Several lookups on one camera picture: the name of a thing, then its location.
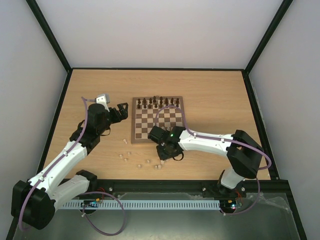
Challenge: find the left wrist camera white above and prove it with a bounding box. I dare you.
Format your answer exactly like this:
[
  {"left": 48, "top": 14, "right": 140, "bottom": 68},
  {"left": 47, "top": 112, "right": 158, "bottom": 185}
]
[{"left": 95, "top": 93, "right": 110, "bottom": 105}]

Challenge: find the white slotted cable duct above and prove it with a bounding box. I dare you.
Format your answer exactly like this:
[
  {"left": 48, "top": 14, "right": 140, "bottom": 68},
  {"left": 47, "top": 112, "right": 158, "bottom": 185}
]
[{"left": 53, "top": 199, "right": 221, "bottom": 211}]

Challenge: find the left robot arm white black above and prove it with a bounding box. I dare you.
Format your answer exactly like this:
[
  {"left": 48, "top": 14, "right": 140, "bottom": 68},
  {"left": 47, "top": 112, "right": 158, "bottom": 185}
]
[{"left": 11, "top": 102, "right": 128, "bottom": 231}]

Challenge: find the left controller board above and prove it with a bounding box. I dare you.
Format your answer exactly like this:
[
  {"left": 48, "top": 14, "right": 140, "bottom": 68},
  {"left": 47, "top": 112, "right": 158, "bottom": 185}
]
[{"left": 80, "top": 198, "right": 103, "bottom": 208}]

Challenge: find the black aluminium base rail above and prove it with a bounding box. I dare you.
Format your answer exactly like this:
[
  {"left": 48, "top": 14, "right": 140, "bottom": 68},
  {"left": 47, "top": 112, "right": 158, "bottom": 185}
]
[{"left": 95, "top": 179, "right": 293, "bottom": 197}]

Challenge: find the black cage frame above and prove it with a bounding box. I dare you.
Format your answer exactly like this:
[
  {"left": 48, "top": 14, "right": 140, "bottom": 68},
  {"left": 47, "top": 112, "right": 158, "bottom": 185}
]
[{"left": 4, "top": 0, "right": 308, "bottom": 240}]

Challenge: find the right controller board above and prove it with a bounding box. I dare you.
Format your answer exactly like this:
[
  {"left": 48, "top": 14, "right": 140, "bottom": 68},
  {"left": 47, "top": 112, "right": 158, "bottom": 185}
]
[{"left": 219, "top": 199, "right": 244, "bottom": 210}]

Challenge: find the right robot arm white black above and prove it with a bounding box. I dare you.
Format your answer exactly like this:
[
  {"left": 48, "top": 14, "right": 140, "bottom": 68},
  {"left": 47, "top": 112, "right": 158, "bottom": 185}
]
[{"left": 148, "top": 126, "right": 263, "bottom": 196}]

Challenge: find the controller board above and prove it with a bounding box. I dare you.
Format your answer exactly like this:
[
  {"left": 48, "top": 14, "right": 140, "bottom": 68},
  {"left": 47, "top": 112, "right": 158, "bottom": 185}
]
[
  {"left": 219, "top": 199, "right": 244, "bottom": 210},
  {"left": 80, "top": 198, "right": 103, "bottom": 208}
]

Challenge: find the wooden chess board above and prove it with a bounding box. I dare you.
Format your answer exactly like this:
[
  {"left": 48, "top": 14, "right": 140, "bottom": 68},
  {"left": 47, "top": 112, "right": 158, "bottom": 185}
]
[{"left": 131, "top": 95, "right": 184, "bottom": 144}]

